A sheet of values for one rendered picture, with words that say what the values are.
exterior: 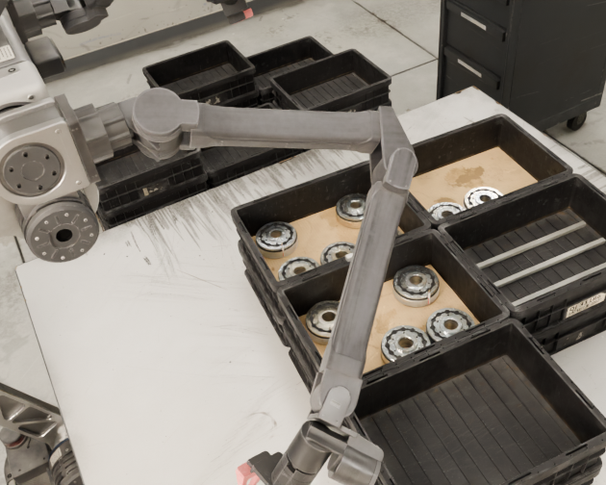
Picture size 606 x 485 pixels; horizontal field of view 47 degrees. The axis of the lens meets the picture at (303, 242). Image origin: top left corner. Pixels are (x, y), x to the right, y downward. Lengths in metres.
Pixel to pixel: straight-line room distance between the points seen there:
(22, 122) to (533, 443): 1.04
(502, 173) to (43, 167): 1.25
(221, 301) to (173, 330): 0.14
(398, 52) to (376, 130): 3.06
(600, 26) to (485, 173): 1.46
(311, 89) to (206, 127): 1.89
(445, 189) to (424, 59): 2.28
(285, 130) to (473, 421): 0.68
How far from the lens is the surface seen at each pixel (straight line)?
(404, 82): 3.92
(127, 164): 2.75
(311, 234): 1.78
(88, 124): 1.10
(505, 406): 1.47
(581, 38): 3.25
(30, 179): 1.11
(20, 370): 2.85
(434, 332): 1.52
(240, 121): 1.12
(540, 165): 1.93
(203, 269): 1.93
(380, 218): 1.11
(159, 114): 1.09
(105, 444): 1.67
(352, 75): 3.05
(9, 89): 1.15
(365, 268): 1.08
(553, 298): 1.53
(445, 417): 1.44
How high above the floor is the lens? 2.05
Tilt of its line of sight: 44 degrees down
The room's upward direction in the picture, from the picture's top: 7 degrees counter-clockwise
